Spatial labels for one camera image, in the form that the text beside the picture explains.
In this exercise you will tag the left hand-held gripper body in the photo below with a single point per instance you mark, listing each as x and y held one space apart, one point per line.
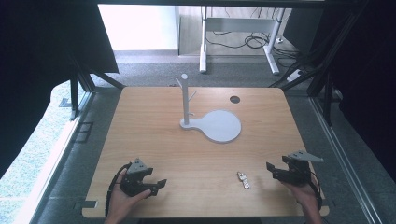
137 174

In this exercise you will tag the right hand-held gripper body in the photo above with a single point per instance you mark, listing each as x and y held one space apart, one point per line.
297 171

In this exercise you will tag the person's right hand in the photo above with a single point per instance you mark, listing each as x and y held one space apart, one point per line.
303 196

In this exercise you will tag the person's left hand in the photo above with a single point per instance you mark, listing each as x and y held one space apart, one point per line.
124 202

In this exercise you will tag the small silver wristwatch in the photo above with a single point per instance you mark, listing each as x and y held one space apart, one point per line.
243 180

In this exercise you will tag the white jewellery stand with pegs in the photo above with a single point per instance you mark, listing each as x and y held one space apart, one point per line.
218 126

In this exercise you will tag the white power strip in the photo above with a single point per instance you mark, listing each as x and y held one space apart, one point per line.
294 75

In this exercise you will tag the dark curtain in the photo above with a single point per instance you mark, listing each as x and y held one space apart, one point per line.
37 62
364 77

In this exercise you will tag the aluminium floor rail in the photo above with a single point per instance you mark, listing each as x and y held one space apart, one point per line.
345 161

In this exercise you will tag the black metal stand frame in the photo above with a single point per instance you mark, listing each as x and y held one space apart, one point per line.
81 84
323 68

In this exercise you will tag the white metal desk frame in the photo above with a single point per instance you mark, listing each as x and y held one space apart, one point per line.
239 25

